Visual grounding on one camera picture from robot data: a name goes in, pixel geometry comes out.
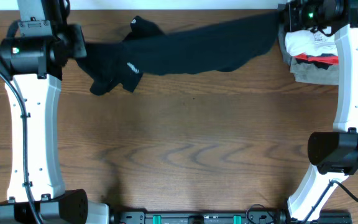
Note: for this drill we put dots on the white folded garment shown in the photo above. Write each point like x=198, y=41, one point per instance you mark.
x=309, y=43

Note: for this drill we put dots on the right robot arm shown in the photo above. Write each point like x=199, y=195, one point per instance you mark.
x=333, y=155

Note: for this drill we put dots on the grey folded garment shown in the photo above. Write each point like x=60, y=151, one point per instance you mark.
x=307, y=73

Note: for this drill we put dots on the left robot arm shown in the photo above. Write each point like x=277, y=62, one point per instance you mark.
x=32, y=57

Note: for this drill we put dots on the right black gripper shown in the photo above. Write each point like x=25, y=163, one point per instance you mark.
x=291, y=10

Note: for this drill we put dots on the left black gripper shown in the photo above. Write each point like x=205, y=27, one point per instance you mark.
x=74, y=35

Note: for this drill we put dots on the red and black folded garment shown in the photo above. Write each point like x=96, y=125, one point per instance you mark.
x=322, y=61

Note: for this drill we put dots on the black t-shirt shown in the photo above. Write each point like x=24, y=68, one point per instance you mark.
x=223, y=47

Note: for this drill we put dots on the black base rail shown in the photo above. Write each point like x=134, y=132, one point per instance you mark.
x=256, y=214

